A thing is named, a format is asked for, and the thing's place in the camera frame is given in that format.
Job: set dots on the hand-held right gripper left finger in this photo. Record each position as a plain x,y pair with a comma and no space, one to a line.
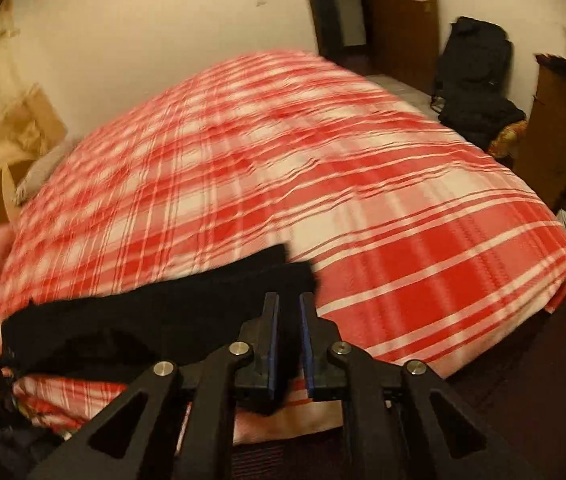
269,360

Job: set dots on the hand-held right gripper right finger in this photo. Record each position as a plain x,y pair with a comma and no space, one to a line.
309,360

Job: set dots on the black pants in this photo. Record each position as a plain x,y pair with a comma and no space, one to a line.
163,310

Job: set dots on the red plaid blanket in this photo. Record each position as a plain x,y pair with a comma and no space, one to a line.
313,160

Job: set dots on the colourful patterned cloth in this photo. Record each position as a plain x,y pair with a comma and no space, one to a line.
505,140

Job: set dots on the grey pillow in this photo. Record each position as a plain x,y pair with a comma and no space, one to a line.
43,170

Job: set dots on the pile of black clothes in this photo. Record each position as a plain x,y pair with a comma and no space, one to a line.
483,117

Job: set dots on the black jacket pile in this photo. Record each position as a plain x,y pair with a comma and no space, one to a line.
473,55

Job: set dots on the brown wooden door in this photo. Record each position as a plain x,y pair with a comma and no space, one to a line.
403,15

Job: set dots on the cream patterned curtain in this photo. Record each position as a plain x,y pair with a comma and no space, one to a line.
3,95

